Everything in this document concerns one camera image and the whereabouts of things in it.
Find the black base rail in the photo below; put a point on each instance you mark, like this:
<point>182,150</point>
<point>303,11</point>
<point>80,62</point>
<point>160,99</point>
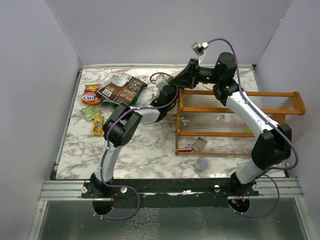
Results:
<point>166,193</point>

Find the yellow orange snack packet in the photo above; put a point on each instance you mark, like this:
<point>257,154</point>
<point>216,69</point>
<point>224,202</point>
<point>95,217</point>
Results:
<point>97,128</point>

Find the dark green snack bag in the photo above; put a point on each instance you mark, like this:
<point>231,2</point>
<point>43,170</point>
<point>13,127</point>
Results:
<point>114,105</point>

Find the wooden tiered rack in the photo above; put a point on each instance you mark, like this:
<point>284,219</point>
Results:
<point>200,114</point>

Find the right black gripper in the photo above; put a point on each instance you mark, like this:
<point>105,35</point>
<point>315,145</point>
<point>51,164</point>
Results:
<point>188,77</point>

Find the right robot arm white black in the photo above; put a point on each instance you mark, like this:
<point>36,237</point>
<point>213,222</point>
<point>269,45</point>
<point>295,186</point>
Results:
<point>273,141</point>

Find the light green snack packet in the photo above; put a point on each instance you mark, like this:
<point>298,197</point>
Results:
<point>90,112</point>

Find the grey open small carton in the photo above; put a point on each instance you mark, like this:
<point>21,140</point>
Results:
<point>199,144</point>

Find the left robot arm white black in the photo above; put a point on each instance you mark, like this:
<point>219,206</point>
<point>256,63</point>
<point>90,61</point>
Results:
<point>119,129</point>

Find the dark brown snack bag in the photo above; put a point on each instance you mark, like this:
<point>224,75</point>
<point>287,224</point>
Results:
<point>124,94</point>

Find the red white small box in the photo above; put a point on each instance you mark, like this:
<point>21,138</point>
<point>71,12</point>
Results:
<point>184,147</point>

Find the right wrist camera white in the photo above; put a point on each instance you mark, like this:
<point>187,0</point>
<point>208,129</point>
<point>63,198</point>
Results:
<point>199,49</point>

